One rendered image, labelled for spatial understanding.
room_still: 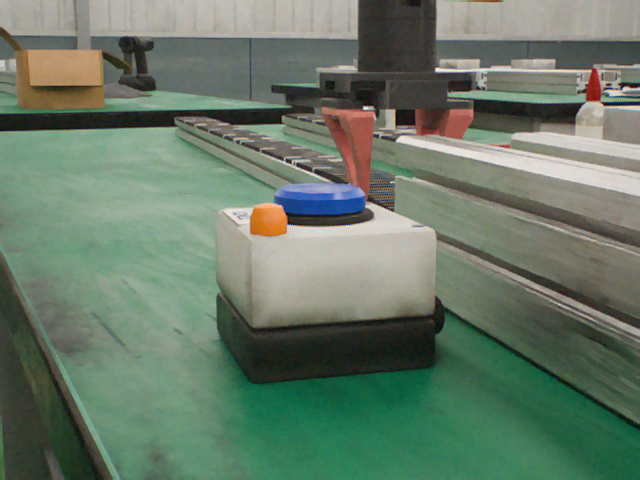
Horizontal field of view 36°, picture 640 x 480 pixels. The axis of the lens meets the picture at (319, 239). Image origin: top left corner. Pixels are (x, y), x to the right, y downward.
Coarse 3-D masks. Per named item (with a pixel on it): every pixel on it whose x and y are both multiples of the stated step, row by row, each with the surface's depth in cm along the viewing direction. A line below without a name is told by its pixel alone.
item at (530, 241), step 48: (432, 144) 51; (480, 144) 50; (528, 144) 56; (576, 144) 51; (624, 144) 50; (432, 192) 51; (480, 192) 48; (528, 192) 41; (576, 192) 37; (624, 192) 34; (480, 240) 46; (528, 240) 41; (576, 240) 37; (624, 240) 36; (480, 288) 46; (528, 288) 41; (576, 288) 37; (624, 288) 34; (528, 336) 41; (576, 336) 38; (624, 336) 35; (576, 384) 38; (624, 384) 35
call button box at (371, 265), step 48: (240, 240) 39; (288, 240) 38; (336, 240) 39; (384, 240) 39; (432, 240) 40; (240, 288) 40; (288, 288) 39; (336, 288) 39; (384, 288) 40; (432, 288) 40; (240, 336) 40; (288, 336) 39; (336, 336) 39; (384, 336) 40; (432, 336) 41
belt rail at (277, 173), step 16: (176, 128) 165; (192, 128) 149; (208, 144) 135; (224, 144) 124; (224, 160) 124; (240, 160) 114; (256, 160) 106; (272, 160) 99; (256, 176) 106; (272, 176) 99; (288, 176) 92; (304, 176) 87; (320, 176) 83
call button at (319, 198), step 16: (288, 192) 41; (304, 192) 41; (320, 192) 41; (336, 192) 41; (352, 192) 41; (288, 208) 41; (304, 208) 41; (320, 208) 40; (336, 208) 41; (352, 208) 41
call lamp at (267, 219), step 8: (256, 208) 38; (264, 208) 38; (272, 208) 38; (280, 208) 38; (256, 216) 38; (264, 216) 38; (272, 216) 38; (280, 216) 38; (256, 224) 38; (264, 224) 38; (272, 224) 38; (280, 224) 38; (256, 232) 38; (264, 232) 38; (272, 232) 38; (280, 232) 38
